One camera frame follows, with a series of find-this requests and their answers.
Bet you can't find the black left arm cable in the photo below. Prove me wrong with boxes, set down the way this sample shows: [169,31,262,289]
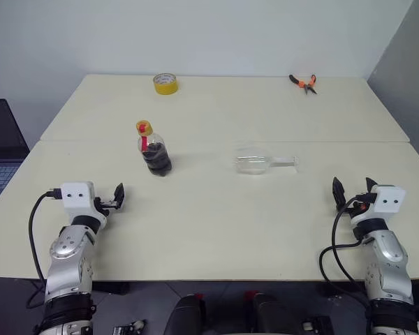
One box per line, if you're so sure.
[25,188,62,310]

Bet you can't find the orange black pliers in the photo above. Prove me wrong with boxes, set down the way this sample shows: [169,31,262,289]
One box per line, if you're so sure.
[288,73,318,96]

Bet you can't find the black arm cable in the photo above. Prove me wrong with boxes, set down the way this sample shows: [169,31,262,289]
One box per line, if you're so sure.
[25,188,62,310]
[318,193,376,311]

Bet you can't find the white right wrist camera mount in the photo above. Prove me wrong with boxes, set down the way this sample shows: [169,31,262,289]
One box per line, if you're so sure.
[350,184,406,226]

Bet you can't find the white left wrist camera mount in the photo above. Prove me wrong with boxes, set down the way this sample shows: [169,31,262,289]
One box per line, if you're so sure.
[60,181,108,224]

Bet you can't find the dark rounded shape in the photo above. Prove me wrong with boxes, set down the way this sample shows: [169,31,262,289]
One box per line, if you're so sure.
[166,295,207,335]
[244,290,303,335]

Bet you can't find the small black white device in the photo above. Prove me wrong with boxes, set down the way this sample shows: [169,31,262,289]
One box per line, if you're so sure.
[112,319,148,335]
[300,315,332,335]

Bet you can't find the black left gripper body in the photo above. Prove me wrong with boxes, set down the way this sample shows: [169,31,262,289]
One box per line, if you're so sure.
[93,196,119,214]

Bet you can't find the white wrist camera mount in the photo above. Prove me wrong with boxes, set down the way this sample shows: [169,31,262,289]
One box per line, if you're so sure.
[350,184,406,226]
[60,181,108,224]

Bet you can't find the dark soda plastic bottle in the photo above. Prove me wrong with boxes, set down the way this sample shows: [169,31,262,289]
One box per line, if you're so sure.
[135,119,172,178]

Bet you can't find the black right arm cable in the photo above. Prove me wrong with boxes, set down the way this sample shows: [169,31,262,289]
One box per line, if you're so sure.
[318,193,376,311]

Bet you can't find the clear wine glass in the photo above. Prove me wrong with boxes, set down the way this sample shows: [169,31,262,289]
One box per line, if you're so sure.
[233,140,300,175]

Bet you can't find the yellow tape roll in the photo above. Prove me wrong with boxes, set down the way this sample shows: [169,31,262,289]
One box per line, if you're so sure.
[152,72,179,96]

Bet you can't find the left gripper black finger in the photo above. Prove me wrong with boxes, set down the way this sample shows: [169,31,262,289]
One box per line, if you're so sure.
[113,182,126,211]

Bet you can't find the dark laptop computer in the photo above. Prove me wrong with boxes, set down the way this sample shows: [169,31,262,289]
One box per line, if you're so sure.
[0,98,31,214]

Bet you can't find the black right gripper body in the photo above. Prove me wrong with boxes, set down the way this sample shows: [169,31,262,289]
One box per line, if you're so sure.
[345,193,376,218]

